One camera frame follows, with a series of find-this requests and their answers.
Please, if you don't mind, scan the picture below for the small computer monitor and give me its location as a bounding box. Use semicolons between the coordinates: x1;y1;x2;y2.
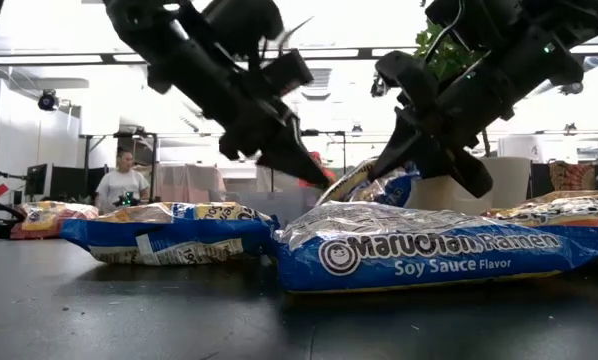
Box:
24;163;54;197

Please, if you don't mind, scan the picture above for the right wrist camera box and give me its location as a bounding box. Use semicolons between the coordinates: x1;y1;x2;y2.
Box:
373;49;441;110

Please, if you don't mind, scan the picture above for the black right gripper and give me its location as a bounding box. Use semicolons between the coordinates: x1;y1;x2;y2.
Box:
367;27;588;200

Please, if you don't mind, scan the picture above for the green plant in white pot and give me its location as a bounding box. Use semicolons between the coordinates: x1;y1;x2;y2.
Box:
412;18;493;159

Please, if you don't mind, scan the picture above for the red Maruchan ramen pack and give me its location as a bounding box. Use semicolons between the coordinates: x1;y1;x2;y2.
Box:
9;200;101;241

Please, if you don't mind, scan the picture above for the light grey handled bin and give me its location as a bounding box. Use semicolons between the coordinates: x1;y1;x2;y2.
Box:
406;156;534;217

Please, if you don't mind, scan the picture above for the wide black screen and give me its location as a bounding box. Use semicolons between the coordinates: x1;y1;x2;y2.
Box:
51;166;109;202

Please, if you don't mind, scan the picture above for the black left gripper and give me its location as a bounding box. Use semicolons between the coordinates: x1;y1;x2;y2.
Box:
167;37;333;191

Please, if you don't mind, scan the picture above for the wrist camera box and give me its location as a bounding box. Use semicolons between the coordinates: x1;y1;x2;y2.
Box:
262;48;315;97
373;49;441;110

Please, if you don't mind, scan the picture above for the white cylinder container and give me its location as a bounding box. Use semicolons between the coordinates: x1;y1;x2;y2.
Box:
497;134;545;161

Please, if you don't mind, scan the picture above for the small ceiling fixture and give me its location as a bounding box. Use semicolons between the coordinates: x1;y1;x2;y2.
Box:
371;74;389;99

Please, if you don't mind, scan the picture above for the blue Maruchan ramen pack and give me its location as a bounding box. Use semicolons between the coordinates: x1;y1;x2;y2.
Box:
58;201;281;267
317;157;423;209
271;200;598;295

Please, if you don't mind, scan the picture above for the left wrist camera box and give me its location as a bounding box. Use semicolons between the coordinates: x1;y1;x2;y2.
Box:
262;48;315;97

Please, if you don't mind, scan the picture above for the orange patterned cloth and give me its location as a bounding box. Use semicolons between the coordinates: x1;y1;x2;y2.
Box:
548;159;598;192

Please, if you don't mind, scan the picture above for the pale pink curtain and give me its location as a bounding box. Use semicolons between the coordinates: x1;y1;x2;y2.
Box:
156;162;228;204

